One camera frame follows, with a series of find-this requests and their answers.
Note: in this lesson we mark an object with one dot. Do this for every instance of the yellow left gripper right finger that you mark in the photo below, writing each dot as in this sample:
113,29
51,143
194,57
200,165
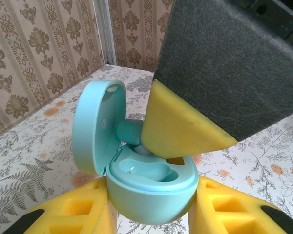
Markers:
224,214

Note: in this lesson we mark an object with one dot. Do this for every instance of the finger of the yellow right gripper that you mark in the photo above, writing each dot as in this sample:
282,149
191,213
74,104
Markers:
175,161
210,73

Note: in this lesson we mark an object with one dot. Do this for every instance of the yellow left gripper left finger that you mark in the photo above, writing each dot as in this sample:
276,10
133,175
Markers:
75,212

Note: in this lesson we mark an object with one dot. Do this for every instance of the teal earbud charging case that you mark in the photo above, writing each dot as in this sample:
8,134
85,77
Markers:
146,200

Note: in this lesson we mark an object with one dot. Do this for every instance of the teal earbud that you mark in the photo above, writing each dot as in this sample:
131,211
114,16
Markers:
128,131

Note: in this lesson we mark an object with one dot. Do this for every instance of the aluminium frame post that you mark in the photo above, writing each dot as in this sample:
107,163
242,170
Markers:
105,31

